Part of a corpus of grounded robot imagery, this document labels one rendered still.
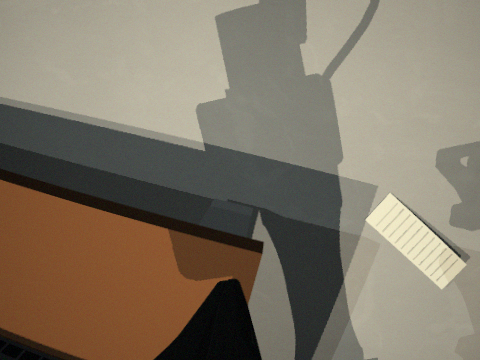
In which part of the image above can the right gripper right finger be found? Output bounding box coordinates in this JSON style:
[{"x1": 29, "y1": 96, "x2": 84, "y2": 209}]
[{"x1": 206, "y1": 279, "x2": 262, "y2": 360}]

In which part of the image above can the brown rectangular board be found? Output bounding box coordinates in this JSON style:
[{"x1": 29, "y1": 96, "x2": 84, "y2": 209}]
[{"x1": 0, "y1": 169, "x2": 264, "y2": 360}]

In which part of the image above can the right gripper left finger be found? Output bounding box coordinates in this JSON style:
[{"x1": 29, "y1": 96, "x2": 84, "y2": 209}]
[{"x1": 154, "y1": 280, "x2": 227, "y2": 360}]

